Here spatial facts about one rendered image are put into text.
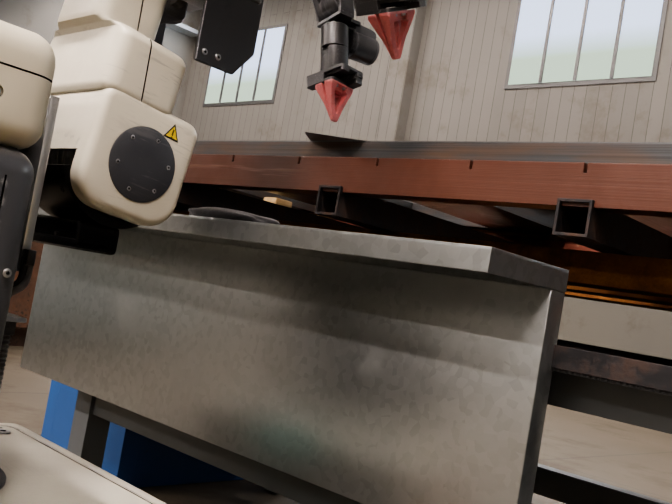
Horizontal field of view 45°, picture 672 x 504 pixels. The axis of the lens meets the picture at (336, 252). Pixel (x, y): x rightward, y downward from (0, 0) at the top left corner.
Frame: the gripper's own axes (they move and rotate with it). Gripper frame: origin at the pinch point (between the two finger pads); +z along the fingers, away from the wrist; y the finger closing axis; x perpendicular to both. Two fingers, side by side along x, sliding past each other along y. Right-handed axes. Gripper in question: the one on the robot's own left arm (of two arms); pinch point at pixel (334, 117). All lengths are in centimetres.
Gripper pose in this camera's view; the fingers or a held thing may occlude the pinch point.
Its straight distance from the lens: 164.8
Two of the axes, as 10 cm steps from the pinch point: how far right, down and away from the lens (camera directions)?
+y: -7.5, 1.4, 6.5
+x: -6.6, -1.7, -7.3
